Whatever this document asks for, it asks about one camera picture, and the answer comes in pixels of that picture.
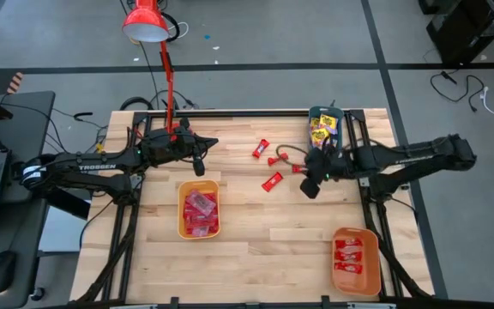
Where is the teal plastic bin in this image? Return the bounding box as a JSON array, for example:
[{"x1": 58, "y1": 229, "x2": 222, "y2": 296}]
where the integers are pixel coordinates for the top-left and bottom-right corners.
[{"x1": 308, "y1": 105, "x2": 346, "y2": 151}]

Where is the yellow plastic bin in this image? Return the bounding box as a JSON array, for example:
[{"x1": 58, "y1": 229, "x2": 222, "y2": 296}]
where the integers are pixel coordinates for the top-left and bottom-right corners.
[{"x1": 177, "y1": 179, "x2": 222, "y2": 240}]

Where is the black computer mouse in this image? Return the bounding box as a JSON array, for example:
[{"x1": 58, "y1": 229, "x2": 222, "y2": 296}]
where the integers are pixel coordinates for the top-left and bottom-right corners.
[{"x1": 0, "y1": 250, "x2": 18, "y2": 294}]

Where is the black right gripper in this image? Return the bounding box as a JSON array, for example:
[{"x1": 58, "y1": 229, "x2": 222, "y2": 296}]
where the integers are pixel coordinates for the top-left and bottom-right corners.
[{"x1": 299, "y1": 147, "x2": 352, "y2": 200}]

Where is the black cable coil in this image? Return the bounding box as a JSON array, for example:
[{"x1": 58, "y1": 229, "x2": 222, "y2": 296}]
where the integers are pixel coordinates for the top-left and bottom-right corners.
[{"x1": 119, "y1": 95, "x2": 154, "y2": 112}]

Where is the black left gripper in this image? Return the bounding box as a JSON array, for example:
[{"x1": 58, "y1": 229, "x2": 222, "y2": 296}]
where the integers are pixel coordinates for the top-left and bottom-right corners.
[{"x1": 142, "y1": 118, "x2": 220, "y2": 178}]

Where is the black cable loop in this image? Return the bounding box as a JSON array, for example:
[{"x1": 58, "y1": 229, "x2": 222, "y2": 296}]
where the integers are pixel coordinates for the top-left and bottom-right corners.
[{"x1": 160, "y1": 10, "x2": 181, "y2": 43}]

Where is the long red candy pack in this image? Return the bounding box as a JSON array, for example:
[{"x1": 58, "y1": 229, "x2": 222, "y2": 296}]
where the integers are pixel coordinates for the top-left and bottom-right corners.
[
  {"x1": 182, "y1": 199, "x2": 199, "y2": 221},
  {"x1": 208, "y1": 192, "x2": 221, "y2": 235},
  {"x1": 184, "y1": 214, "x2": 220, "y2": 227}
]

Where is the dark grey desk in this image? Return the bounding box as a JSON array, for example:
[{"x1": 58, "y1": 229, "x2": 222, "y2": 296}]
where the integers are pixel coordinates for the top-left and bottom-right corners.
[{"x1": 0, "y1": 90, "x2": 57, "y2": 309}]

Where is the black aluminium rig frame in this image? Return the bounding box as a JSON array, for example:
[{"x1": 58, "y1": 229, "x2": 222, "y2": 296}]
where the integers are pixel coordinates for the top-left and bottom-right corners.
[{"x1": 73, "y1": 108, "x2": 436, "y2": 309}]

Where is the black floor cable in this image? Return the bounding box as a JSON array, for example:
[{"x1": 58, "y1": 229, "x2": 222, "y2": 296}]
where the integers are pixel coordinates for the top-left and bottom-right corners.
[{"x1": 429, "y1": 70, "x2": 487, "y2": 114}]

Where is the black power adapter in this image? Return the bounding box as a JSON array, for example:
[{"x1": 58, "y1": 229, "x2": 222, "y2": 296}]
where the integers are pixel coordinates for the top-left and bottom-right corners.
[{"x1": 9, "y1": 160, "x2": 24, "y2": 181}]

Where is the red desk lamp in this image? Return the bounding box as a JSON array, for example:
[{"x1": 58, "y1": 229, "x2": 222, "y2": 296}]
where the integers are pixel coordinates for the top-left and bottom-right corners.
[{"x1": 122, "y1": 0, "x2": 179, "y2": 142}]

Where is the black computer tower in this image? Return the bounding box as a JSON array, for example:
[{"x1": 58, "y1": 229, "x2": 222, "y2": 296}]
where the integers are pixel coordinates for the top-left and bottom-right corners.
[{"x1": 425, "y1": 0, "x2": 494, "y2": 66}]

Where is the black lamp cord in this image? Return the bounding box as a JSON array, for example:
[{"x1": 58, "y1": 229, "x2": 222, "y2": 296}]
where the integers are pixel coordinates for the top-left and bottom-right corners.
[{"x1": 137, "y1": 40, "x2": 162, "y2": 111}]

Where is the orange black striped block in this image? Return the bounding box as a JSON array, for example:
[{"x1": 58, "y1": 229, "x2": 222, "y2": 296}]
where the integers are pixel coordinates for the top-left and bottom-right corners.
[{"x1": 6, "y1": 71, "x2": 25, "y2": 94}]

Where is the orange plastic bin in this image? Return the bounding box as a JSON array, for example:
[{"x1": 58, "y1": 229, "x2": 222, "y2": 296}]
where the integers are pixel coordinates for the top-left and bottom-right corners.
[{"x1": 330, "y1": 227, "x2": 383, "y2": 298}]

